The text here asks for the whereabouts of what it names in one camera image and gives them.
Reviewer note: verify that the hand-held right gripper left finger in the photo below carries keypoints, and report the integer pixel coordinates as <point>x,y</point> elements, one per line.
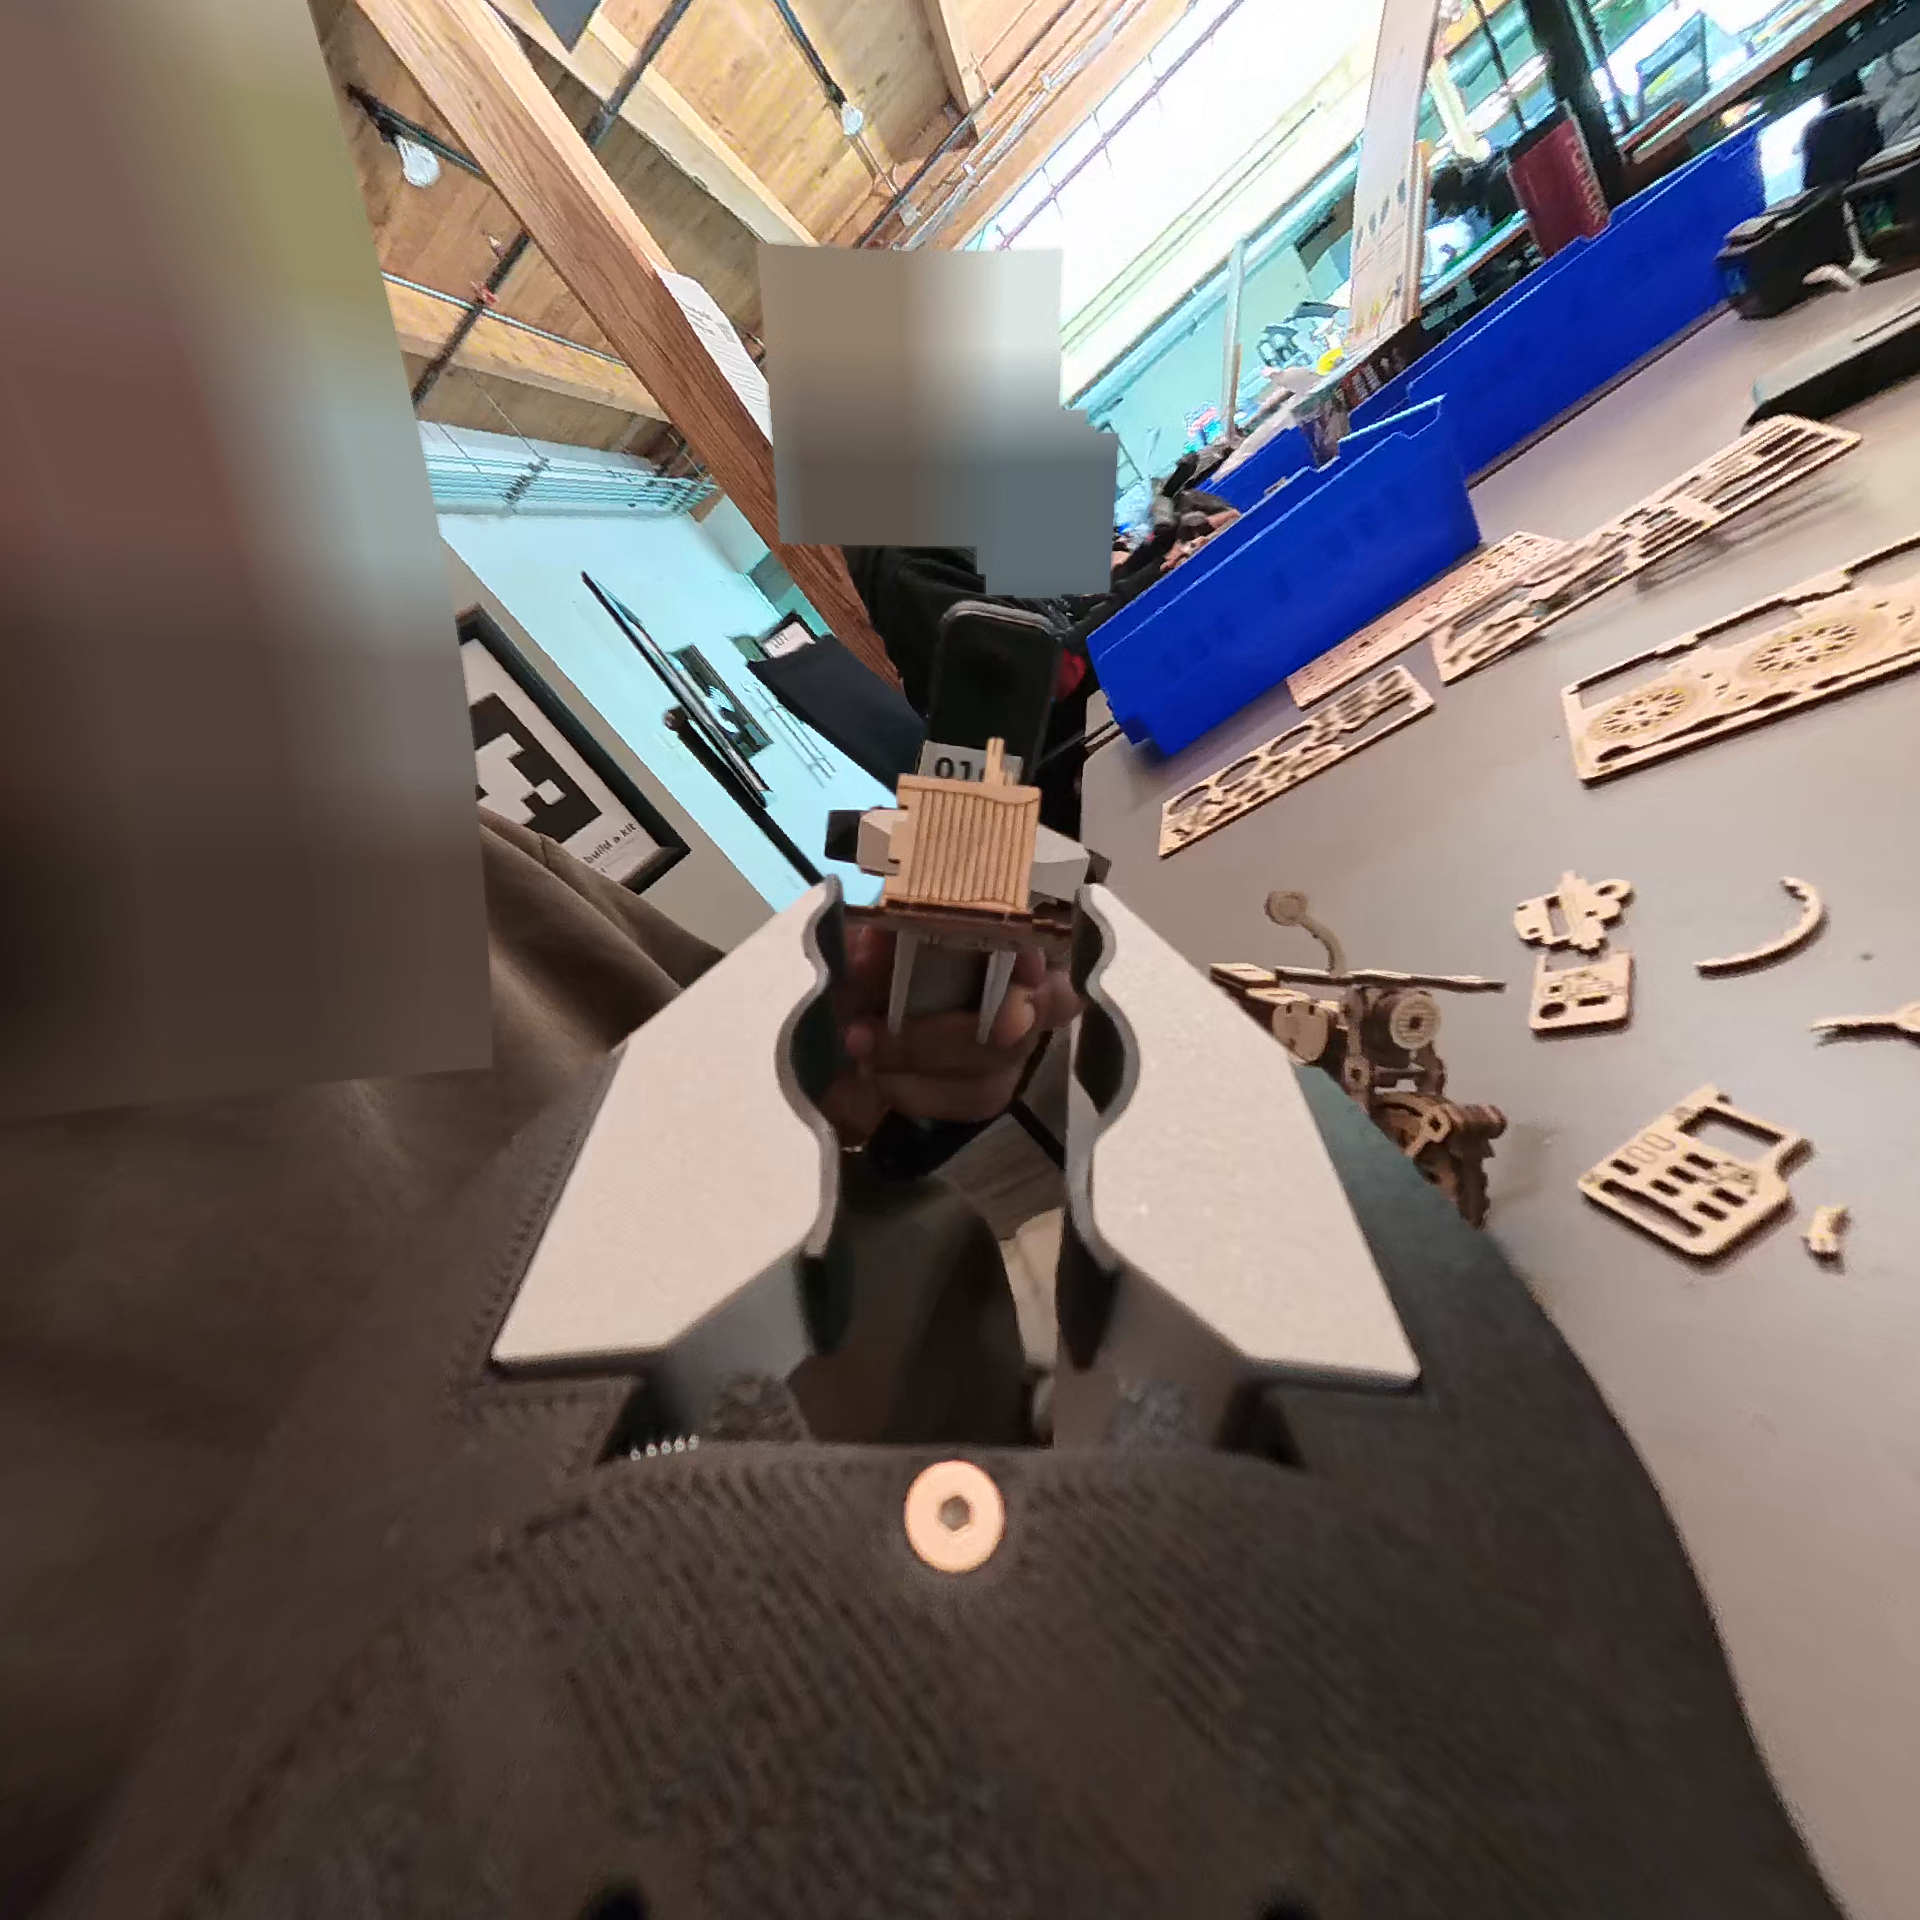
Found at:
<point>661,1185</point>

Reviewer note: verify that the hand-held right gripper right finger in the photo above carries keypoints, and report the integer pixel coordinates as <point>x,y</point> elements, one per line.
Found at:
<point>1244,1198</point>

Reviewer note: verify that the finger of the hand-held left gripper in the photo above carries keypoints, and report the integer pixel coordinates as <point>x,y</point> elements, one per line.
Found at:
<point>863,840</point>
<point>1067,866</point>

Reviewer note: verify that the ribbed wooden model part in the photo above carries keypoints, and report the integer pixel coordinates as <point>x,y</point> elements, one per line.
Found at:
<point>960,840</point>

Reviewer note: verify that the wooden motorcycle model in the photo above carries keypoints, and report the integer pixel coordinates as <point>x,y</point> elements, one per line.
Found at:
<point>1395,1037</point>

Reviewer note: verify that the person's left hand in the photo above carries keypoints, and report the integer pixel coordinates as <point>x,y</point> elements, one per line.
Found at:
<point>944,1079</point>

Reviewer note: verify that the black fabric chair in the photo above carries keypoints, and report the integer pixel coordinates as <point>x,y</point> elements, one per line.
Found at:
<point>835,698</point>

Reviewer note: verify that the black monitor on stand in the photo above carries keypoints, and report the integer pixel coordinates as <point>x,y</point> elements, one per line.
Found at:
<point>689,689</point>

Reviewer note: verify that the framed black-white marker poster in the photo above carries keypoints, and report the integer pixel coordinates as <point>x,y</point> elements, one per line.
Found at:
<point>557,764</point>

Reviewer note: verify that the short blue plastic bin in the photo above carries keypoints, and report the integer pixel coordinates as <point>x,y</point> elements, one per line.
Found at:
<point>1291,599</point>

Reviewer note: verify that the square wooden cutout piece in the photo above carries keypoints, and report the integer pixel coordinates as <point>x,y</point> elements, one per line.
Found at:
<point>1581,994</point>

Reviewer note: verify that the white paper sign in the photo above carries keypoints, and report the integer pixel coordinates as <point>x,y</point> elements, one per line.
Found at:
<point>721,336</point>

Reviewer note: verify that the small wooden cutout piece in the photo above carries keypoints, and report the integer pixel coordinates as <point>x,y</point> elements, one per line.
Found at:
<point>1573,912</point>

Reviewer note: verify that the wooden grid piece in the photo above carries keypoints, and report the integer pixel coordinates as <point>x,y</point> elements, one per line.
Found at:
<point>1691,1176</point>

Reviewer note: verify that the tiny wooden piece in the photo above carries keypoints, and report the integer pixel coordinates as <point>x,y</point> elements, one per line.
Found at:
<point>1828,1229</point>

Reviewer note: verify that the curved wooden piece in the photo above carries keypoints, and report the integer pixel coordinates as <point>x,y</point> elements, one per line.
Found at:
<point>1795,938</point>

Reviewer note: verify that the thin wooden knob piece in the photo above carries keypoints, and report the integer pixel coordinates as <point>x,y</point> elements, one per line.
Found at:
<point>1876,1026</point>

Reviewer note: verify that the white display board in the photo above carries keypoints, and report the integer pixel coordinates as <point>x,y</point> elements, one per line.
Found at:
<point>1395,166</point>

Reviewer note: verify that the long wooden parts sheet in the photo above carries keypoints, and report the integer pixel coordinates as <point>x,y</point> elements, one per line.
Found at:
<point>1650,540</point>

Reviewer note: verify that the long blue plastic bin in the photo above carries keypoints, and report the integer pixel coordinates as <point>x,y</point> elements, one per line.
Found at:
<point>1558,332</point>

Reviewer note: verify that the wooden wheel parts sheet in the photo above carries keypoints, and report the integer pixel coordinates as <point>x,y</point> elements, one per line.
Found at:
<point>1741,683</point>

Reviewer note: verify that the ceiling lamp bulb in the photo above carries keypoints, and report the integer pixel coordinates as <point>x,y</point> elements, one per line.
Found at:
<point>420,161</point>

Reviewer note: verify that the maroon cylinder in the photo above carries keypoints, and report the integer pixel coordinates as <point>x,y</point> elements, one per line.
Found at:
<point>1558,180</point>

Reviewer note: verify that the flat black box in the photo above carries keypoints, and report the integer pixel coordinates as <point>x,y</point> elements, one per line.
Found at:
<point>1835,376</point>

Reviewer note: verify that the black device case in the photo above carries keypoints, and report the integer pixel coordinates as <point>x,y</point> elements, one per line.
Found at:
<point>1802,256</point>

